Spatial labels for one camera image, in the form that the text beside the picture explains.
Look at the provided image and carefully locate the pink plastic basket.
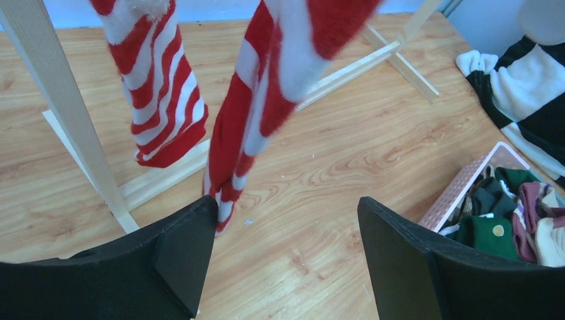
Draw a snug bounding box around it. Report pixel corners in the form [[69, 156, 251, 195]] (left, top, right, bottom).
[[418, 141, 545, 232]]

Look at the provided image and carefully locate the plain black sock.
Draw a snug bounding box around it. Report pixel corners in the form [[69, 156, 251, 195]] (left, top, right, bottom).
[[471, 177, 516, 218]]

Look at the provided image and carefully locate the red white striped sock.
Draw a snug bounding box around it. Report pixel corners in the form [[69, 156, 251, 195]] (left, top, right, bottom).
[[91, 0, 209, 168], [203, 0, 380, 234]]

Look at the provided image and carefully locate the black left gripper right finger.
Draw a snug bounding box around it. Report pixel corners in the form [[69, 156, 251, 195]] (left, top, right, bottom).
[[357, 197, 564, 320]]

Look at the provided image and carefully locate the cream purple striped sock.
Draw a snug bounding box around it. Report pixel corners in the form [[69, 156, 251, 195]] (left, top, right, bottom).
[[511, 182, 564, 265], [535, 217, 564, 267]]

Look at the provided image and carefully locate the dark green sock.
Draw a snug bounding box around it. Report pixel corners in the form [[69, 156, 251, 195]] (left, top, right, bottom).
[[494, 167, 540, 195], [440, 216, 520, 261]]

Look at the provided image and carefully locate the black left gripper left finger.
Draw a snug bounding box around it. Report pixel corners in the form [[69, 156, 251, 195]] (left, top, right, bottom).
[[1, 196, 218, 319]]

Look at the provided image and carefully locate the black white checkered blanket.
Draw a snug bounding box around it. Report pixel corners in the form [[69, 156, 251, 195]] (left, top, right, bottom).
[[455, 37, 564, 186]]

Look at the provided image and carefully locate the wooden clothes rack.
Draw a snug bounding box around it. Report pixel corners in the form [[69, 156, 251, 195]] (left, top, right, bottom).
[[1, 0, 440, 233]]

